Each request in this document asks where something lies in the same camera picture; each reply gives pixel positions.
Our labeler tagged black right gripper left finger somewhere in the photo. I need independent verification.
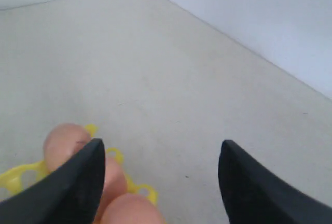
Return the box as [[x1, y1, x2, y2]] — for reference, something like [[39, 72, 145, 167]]
[[1, 138, 105, 224]]

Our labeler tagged brown egg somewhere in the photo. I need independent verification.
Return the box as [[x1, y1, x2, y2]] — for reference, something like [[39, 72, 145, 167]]
[[101, 157, 128, 204], [100, 193, 164, 224], [43, 123, 92, 172]]

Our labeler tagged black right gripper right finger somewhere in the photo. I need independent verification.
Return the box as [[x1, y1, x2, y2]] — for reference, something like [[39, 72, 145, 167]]
[[218, 140, 331, 223]]

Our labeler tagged yellow plastic egg tray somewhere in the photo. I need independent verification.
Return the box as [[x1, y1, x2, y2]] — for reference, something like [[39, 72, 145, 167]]
[[1, 124, 158, 205]]

